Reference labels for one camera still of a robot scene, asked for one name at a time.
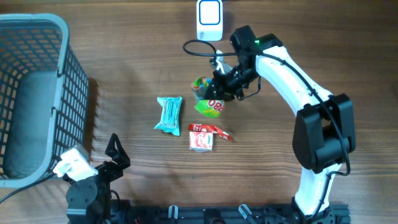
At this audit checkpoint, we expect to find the green Haribo gummy bag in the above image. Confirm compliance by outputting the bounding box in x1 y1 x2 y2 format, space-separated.
191 77 224 118

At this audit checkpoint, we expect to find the red candy bar wrapper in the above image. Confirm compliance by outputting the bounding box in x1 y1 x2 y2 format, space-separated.
188 124 232 141

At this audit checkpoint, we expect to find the small red white carton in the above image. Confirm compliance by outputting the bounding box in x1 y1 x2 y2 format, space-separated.
189 131 213 152

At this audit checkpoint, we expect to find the teal tissue wipes pack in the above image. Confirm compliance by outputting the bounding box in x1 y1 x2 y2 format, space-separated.
154 96 183 136

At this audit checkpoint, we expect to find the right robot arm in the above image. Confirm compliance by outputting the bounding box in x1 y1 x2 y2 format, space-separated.
205 26 356 223

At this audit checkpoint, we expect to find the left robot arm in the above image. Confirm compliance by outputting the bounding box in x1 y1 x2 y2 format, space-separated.
66 133 131 224

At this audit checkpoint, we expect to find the white barcode scanner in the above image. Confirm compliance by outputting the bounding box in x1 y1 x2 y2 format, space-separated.
196 0 223 42

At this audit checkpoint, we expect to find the grey plastic shopping basket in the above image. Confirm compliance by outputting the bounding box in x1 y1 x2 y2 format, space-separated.
1 14 90 189

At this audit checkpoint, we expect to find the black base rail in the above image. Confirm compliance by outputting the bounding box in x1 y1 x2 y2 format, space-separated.
110 200 351 224

